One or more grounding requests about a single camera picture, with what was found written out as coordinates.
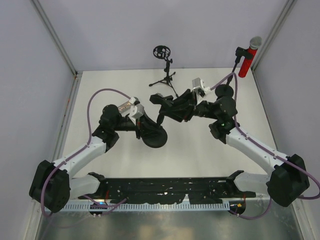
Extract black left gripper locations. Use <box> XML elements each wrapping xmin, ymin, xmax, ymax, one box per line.
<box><xmin>112</xmin><ymin>110</ymin><xmax>163</xmax><ymax>140</ymax></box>

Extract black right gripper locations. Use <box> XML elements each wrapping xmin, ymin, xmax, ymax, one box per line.
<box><xmin>161</xmin><ymin>88</ymin><xmax>221</xmax><ymax>122</ymax></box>

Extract round-base mic stand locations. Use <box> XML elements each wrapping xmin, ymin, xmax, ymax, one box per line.
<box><xmin>141</xmin><ymin>92</ymin><xmax>176</xmax><ymax>149</ymax></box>
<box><xmin>214</xmin><ymin>47</ymin><xmax>247</xmax><ymax>98</ymax></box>

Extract silver glitter microphone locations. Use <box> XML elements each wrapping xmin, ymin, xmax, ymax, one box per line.
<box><xmin>118</xmin><ymin>99</ymin><xmax>135</xmax><ymax>114</ymax></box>

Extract black tripod shock-mount stand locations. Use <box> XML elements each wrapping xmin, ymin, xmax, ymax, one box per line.
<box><xmin>148</xmin><ymin>44</ymin><xmax>180</xmax><ymax>98</ymax></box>

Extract red glitter microphone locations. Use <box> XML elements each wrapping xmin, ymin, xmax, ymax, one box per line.
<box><xmin>238</xmin><ymin>36</ymin><xmax>263</xmax><ymax>78</ymax></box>

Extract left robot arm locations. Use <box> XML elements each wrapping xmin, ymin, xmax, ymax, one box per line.
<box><xmin>29</xmin><ymin>104</ymin><xmax>168</xmax><ymax>213</ymax></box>

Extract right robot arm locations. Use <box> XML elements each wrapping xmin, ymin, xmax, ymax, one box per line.
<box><xmin>154</xmin><ymin>89</ymin><xmax>310</xmax><ymax>207</ymax></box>

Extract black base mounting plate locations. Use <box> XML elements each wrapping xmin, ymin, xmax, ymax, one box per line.
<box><xmin>87</xmin><ymin>176</ymin><xmax>258</xmax><ymax>205</ymax></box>

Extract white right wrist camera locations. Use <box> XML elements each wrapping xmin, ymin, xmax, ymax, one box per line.
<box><xmin>192</xmin><ymin>77</ymin><xmax>211</xmax><ymax>98</ymax></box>

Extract white slotted cable duct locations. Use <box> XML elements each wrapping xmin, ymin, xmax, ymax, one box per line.
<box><xmin>61</xmin><ymin>200</ymin><xmax>230</xmax><ymax>212</ymax></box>

